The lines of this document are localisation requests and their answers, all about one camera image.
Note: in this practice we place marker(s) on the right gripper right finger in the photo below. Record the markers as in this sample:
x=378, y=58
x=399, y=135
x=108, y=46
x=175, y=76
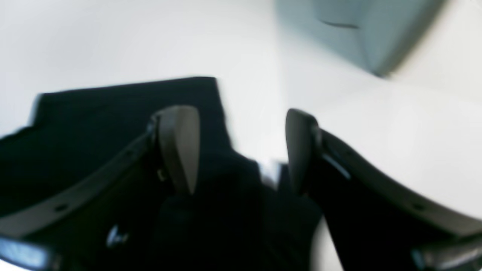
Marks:
x=376, y=223

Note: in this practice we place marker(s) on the black T-shirt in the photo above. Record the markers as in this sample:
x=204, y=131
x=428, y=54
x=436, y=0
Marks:
x=232, y=222

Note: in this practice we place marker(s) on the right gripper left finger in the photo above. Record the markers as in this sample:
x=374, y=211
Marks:
x=60, y=213

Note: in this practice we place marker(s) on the grey cabinet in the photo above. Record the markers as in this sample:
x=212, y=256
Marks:
x=374, y=35

